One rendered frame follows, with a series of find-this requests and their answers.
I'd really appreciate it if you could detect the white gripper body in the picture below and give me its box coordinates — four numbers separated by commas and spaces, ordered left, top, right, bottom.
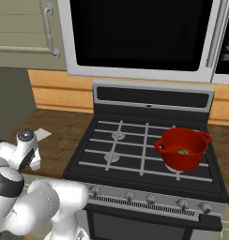
25, 146, 43, 172

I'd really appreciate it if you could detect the grey flat spatula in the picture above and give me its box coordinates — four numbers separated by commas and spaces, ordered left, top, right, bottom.
35, 127, 53, 143

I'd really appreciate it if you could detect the red pot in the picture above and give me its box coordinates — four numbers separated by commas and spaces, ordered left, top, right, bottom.
153, 127, 214, 173

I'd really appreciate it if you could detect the silver stove knob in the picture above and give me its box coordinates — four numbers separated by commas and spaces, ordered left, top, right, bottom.
125, 191, 135, 203
145, 194, 157, 205
199, 202, 212, 215
177, 198, 190, 211
89, 186, 100, 198

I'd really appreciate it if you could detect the black and silver stove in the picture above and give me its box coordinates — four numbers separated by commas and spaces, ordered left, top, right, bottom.
62, 79, 229, 240

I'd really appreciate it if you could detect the black oven door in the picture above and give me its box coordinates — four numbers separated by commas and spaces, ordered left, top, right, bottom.
84, 206, 223, 240

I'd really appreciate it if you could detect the pale green cupboard door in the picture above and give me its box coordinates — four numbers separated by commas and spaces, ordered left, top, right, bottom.
0, 0, 68, 71

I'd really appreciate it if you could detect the green vegetable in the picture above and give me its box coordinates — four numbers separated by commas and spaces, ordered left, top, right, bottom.
176, 148, 191, 157

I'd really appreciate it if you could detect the silver microwave oven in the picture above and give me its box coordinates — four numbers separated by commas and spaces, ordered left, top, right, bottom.
56, 0, 229, 85

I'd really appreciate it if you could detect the black microwave door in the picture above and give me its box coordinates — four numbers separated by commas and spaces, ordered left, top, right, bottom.
56, 0, 226, 84

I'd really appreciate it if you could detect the silver cupboard handle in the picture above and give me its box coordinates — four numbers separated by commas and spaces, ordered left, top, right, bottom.
43, 2, 61, 60

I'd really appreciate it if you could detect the silver microwave door handle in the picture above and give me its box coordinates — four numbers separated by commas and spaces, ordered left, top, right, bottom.
206, 0, 229, 68

